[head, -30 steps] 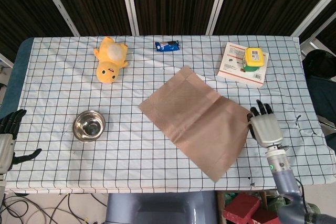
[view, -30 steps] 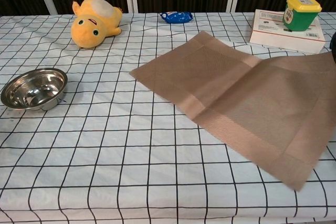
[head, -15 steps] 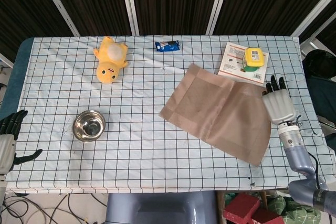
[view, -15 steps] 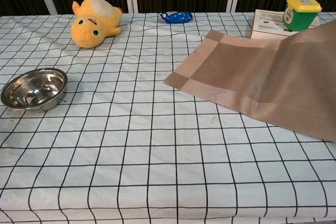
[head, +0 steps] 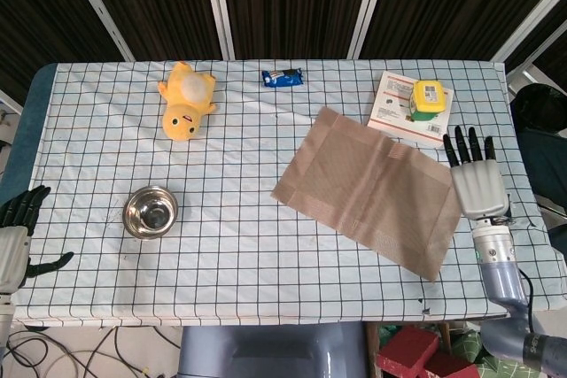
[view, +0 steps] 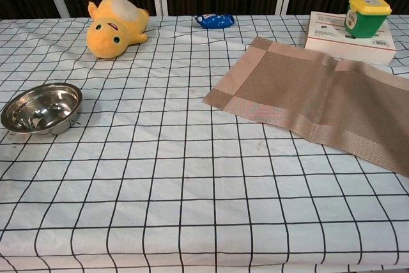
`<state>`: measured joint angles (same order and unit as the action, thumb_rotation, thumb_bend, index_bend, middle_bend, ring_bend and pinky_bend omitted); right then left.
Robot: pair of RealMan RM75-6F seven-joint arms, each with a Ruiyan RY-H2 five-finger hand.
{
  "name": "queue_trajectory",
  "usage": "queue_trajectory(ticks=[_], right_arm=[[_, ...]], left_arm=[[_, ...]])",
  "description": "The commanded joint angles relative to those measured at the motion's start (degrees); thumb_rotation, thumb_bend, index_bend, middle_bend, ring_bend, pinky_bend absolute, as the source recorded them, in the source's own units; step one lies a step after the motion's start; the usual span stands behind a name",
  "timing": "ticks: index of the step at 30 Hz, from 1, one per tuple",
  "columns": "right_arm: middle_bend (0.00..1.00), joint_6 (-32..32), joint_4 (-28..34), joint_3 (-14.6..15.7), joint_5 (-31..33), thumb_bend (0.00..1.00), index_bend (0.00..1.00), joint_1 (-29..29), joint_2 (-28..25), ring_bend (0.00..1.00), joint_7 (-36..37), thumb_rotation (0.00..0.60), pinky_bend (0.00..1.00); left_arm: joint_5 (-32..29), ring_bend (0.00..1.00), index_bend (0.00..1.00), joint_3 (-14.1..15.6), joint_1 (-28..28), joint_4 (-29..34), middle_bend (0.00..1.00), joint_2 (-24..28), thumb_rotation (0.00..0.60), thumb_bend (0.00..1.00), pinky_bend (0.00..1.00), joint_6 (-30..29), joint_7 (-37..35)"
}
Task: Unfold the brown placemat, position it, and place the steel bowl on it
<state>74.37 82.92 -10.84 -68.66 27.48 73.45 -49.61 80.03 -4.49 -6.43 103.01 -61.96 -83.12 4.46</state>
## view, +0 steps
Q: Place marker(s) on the white cardboard box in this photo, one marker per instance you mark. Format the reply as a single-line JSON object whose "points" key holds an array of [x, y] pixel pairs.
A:
{"points": [[332, 44]]}

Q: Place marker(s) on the green tub with yellow lid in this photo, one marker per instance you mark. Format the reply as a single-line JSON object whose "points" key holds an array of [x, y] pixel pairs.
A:
{"points": [[364, 20]]}

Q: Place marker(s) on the brown woven placemat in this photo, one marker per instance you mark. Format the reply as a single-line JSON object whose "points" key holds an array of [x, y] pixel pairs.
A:
{"points": [[303, 94]]}

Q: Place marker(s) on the stainless steel bowl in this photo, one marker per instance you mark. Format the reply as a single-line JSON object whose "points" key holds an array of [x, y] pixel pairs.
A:
{"points": [[38, 110]]}

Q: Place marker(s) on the yellow plush toy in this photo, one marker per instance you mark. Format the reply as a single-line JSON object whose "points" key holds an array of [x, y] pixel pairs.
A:
{"points": [[108, 30]]}

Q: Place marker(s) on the white black-checked tablecloth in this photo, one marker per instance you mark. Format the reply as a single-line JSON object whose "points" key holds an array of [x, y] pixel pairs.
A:
{"points": [[159, 222]]}

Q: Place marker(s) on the blue snack packet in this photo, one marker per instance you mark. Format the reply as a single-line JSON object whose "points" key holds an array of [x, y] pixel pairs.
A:
{"points": [[214, 21]]}

